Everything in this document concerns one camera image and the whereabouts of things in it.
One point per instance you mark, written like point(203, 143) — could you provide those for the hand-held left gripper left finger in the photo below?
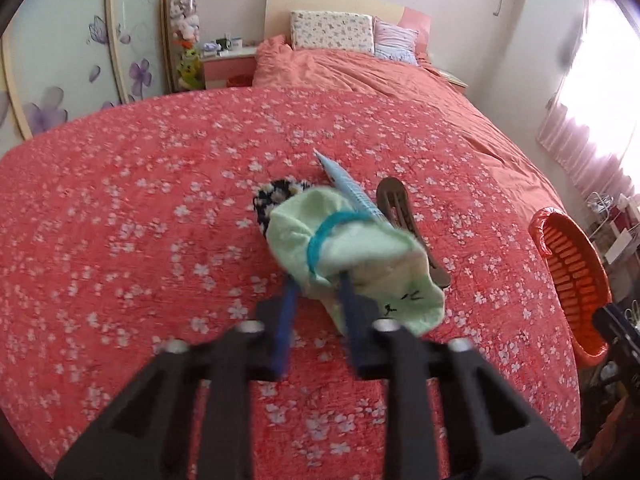
point(284, 321)

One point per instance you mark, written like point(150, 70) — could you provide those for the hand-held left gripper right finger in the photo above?
point(351, 321)

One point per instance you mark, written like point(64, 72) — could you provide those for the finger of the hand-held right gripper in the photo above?
point(612, 321)

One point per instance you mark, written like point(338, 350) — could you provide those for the orange plastic basket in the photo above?
point(570, 270)

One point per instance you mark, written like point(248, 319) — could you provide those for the light green sock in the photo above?
point(350, 240)

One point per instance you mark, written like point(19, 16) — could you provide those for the black floral sock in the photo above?
point(272, 197)

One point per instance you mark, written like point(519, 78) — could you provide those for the blue striped thin packet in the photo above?
point(345, 182)

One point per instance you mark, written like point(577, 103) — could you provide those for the red floral bedspread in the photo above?
point(125, 210)

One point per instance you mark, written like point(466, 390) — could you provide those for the pink curtain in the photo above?
point(590, 125)

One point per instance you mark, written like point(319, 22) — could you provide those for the orange quilt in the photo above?
point(350, 67)

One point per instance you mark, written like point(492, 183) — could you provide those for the pink nightstand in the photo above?
point(227, 65)

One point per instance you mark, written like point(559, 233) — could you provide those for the wooden bedside table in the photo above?
point(455, 80)

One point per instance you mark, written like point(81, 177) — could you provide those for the green plush toy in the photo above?
point(190, 70)

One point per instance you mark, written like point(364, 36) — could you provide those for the white mug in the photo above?
point(237, 43)

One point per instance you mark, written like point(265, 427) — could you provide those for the pink striped pillow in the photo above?
point(395, 40)

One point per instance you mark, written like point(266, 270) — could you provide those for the floral print pillow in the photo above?
point(332, 30)

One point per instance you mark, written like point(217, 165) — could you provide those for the clear tube of plush toys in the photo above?
point(185, 15)

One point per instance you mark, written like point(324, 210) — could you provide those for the beige and pink headboard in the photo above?
point(330, 0)

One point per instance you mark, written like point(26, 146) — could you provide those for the wardrobe with purple flowers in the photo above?
point(65, 50)

